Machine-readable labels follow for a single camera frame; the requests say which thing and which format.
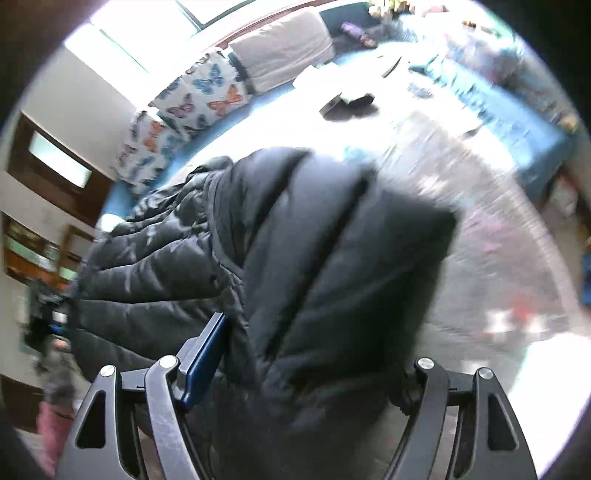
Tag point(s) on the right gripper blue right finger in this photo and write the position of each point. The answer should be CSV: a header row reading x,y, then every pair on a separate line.
x,y
489,442

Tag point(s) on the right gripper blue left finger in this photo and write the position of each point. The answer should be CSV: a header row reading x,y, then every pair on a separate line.
x,y
103,442

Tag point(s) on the black puffer down jacket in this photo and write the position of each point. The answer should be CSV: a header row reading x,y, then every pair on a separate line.
x,y
325,275

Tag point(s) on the wooden display cabinet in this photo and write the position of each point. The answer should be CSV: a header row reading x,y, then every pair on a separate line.
x,y
28,256

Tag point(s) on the dark brown wooden door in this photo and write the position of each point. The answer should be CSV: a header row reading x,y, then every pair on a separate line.
x,y
82,202

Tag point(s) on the left butterfly pillow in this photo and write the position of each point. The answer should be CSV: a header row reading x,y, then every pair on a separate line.
x,y
148,148

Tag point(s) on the butterfly pillow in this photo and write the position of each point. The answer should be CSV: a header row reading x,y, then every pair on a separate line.
x,y
206,92
148,148

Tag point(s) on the right butterfly pillow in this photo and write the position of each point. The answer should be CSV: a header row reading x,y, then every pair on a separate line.
x,y
206,92

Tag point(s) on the green framed window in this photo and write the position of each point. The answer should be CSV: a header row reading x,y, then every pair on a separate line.
x,y
143,31

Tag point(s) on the grey star-pattern mattress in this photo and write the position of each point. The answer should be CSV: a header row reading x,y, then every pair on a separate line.
x,y
495,304

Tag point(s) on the white remote control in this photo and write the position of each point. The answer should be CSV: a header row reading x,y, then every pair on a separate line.
x,y
347,103

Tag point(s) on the plain white pillow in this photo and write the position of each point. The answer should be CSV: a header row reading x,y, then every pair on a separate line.
x,y
279,51

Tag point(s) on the black remote control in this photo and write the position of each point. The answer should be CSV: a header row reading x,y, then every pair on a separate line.
x,y
392,68

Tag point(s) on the purple small item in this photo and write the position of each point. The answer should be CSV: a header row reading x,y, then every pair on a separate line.
x,y
357,33

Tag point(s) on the blue bed frame cushion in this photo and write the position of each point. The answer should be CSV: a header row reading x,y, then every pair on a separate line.
x,y
510,136

